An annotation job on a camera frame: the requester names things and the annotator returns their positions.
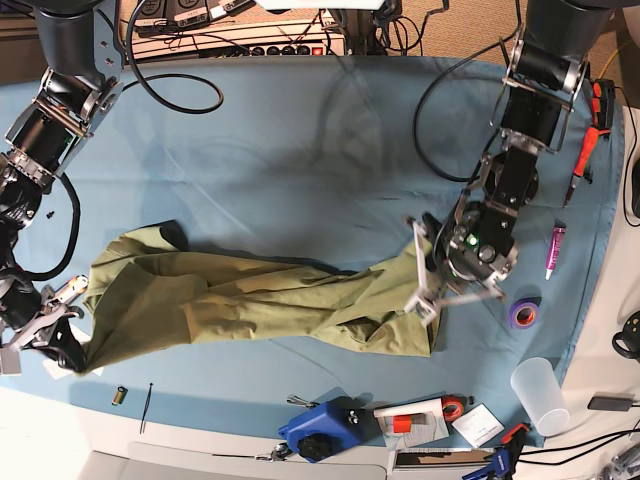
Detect purple tape roll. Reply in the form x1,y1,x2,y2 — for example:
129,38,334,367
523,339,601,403
508,298,540,330

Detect red handled screwdriver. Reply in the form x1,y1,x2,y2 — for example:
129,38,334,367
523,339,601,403
563,126,600,207

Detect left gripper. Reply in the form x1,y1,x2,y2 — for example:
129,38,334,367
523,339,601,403
404,201,518,326

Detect blue plastic box with knob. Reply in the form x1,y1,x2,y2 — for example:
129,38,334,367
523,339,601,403
278,395,364,463

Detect translucent plastic cup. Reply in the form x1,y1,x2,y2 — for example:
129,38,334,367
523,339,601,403
510,357,570,437

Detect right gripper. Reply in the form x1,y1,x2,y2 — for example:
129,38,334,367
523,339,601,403
1,282,87,375

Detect olive green t-shirt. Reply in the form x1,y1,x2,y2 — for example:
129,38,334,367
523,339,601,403
84,223,439,370

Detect orange grey utility knife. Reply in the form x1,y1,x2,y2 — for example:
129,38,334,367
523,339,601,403
53,275,89,305

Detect white paper card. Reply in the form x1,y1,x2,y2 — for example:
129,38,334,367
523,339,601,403
452,404,504,448

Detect white paper sheets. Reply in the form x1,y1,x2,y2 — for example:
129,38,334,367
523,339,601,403
42,349,105,380

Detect small black adapter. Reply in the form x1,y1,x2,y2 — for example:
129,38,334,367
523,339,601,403
587,395,636,412

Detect blue orange clamp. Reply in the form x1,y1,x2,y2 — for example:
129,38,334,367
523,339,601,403
462,423,530,480

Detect metal key ring clip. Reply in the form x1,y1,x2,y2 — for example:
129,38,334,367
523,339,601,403
254,442,294,462

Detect small green battery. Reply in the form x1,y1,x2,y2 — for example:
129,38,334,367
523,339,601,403
111,385,128,406

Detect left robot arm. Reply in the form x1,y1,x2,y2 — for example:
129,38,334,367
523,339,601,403
405,1,628,326

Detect purple glue tube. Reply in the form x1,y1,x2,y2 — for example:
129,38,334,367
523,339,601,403
545,224,566,280

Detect red tape roll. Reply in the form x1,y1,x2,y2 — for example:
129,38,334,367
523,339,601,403
441,395,464,422

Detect white power strip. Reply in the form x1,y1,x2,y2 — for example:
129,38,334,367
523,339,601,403
133,18,345,60

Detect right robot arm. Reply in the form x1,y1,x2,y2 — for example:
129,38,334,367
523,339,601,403
1,1,125,375

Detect clear case with red part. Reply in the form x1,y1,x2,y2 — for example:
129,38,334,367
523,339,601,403
373,398,449,450

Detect blue table cloth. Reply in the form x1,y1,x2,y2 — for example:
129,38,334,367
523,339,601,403
1,57,625,437

